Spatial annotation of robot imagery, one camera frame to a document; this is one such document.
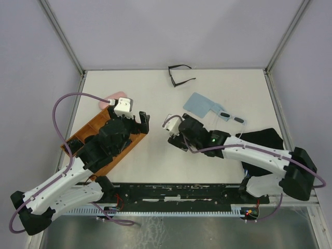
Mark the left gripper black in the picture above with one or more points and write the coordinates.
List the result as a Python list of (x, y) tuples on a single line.
[(138, 127)]

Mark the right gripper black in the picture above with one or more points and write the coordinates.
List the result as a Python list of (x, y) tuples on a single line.
[(177, 140)]

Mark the light blue cleaning cloth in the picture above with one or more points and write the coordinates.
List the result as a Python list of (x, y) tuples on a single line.
[(200, 105)]

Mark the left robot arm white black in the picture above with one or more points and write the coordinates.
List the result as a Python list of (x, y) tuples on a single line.
[(70, 187)]

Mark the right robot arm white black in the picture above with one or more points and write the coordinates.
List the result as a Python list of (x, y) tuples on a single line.
[(272, 171)]

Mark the pink glasses case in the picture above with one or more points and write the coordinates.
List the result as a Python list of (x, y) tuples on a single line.
[(115, 96)]

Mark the orange wooden divided tray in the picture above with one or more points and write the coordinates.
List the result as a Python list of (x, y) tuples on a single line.
[(92, 154)]

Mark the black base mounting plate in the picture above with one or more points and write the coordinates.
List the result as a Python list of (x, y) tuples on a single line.
[(172, 197)]

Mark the rolled black tie lower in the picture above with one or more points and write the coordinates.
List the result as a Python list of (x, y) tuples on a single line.
[(74, 145)]

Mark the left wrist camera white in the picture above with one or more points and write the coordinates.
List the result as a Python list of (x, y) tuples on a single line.
[(122, 106)]

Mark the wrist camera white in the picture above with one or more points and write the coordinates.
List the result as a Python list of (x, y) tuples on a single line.
[(172, 123), (122, 106)]

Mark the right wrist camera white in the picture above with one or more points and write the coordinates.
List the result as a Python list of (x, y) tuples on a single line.
[(172, 123)]

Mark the black frame eyeglasses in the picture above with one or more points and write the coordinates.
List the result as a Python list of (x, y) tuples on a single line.
[(175, 79)]

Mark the aluminium front rail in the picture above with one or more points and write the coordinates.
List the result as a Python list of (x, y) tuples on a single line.
[(291, 199)]

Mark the left aluminium frame post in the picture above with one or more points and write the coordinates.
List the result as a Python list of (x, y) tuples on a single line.
[(50, 14)]

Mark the aluminium frame post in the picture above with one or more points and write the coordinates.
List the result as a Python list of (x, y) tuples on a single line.
[(305, 4), (50, 14)]

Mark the right aluminium frame post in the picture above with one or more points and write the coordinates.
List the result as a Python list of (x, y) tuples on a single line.
[(305, 4)]

